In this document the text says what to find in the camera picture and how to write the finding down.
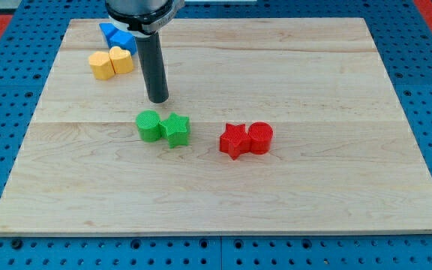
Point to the yellow pentagon block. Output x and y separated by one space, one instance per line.
101 65

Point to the yellow heart block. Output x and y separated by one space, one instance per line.
121 59

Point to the blue block rear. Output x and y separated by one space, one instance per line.
107 30

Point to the green star block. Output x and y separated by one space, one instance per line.
176 130

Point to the red cylinder block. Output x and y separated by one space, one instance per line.
261 135

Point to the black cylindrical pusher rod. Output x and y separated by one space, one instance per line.
152 65

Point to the green cylinder block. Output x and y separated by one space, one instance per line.
147 123

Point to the blue cube block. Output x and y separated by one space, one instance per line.
124 40

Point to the red star block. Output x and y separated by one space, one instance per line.
235 141

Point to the wooden board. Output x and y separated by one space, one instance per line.
343 160

